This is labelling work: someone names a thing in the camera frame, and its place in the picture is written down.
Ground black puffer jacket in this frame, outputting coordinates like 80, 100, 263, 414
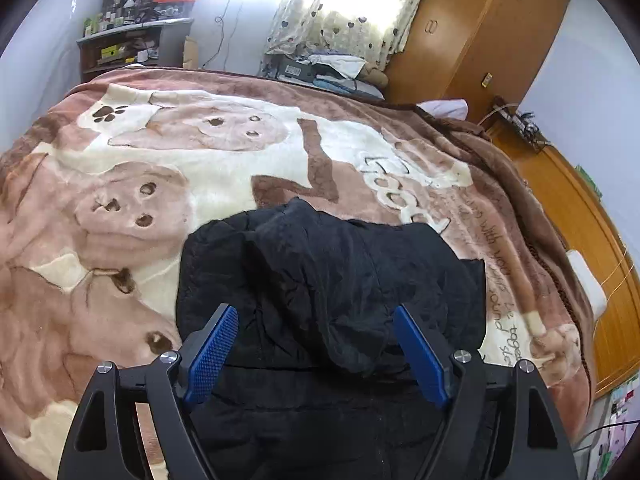
175, 197, 506, 480

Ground black hanging cable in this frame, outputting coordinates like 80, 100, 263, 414
202, 0, 236, 68

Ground green packet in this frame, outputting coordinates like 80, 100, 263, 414
575, 164, 603, 201

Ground power strip with plugs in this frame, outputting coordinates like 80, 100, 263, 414
492, 102, 546, 153

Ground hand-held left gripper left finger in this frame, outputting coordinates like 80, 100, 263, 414
57, 304, 240, 480

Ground heart print curtain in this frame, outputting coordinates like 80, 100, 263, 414
265, 0, 436, 71

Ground pile of boxes and clothes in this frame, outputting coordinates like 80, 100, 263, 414
259, 52, 388, 101

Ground wooden wardrobe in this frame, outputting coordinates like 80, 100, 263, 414
382, 0, 571, 123

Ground grey cluttered shelf unit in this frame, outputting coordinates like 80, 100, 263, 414
76, 17, 195, 83

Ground white pillow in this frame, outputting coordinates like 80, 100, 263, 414
566, 249, 608, 321
417, 99, 470, 121

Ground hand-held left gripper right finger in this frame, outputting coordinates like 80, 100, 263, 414
392, 305, 581, 480

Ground brown printed fleece blanket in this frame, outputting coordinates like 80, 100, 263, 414
0, 67, 608, 480

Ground colourful papers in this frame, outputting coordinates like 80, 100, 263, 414
590, 375, 640, 480

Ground wooden headboard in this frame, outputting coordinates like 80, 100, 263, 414
487, 120, 640, 401

